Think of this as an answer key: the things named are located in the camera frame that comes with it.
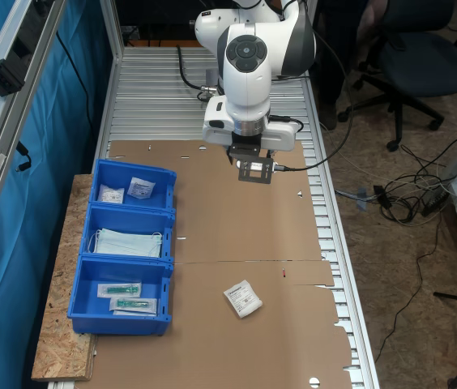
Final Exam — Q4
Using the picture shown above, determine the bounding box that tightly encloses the white printed gauze packet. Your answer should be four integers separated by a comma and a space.
126, 177, 156, 199
223, 278, 264, 319

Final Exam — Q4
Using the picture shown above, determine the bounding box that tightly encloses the brown cardboard sheet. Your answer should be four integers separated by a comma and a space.
76, 259, 354, 389
105, 139, 327, 264

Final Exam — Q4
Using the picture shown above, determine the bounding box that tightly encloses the person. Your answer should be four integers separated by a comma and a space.
317, 0, 394, 131

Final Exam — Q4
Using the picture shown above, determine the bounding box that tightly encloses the blue plastic bin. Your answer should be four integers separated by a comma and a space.
89, 158, 177, 212
66, 254, 173, 336
79, 203, 177, 263

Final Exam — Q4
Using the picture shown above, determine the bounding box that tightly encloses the black plug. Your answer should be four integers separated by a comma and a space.
373, 185, 394, 210

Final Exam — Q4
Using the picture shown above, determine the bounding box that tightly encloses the clear bag with printed label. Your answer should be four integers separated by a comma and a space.
97, 185, 126, 203

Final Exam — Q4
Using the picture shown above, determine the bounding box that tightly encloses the pale green face mask stack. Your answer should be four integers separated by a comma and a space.
87, 228, 164, 259

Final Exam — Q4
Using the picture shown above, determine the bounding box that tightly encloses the black power adapter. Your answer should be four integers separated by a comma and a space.
421, 189, 451, 216

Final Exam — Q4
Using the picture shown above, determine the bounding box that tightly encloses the clear packet with green syringe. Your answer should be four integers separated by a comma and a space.
97, 282, 143, 299
109, 297, 159, 316

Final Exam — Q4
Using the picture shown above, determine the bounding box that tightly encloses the black office chair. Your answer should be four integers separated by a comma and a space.
337, 15, 457, 153
369, 0, 457, 33

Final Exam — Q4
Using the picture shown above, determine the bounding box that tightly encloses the aluminium power strip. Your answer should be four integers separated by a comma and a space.
0, 0, 58, 97

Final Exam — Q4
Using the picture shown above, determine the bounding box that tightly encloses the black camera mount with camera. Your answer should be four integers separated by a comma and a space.
228, 139, 276, 186

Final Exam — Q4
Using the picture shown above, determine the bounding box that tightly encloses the black robot cable with connector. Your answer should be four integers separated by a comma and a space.
177, 44, 218, 102

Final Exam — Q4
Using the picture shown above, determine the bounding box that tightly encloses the black camera cable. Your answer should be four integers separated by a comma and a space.
272, 24, 355, 173

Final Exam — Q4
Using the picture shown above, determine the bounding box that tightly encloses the black wall cable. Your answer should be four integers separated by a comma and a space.
56, 32, 96, 137

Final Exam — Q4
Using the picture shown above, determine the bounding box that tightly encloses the aluminium frame post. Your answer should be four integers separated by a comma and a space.
98, 0, 126, 66
299, 0, 319, 25

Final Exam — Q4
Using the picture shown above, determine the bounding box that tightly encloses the long black floor cable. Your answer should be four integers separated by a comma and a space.
374, 210, 444, 365

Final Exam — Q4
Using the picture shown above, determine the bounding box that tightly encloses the black hanging cable connector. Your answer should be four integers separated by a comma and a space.
15, 141, 33, 172

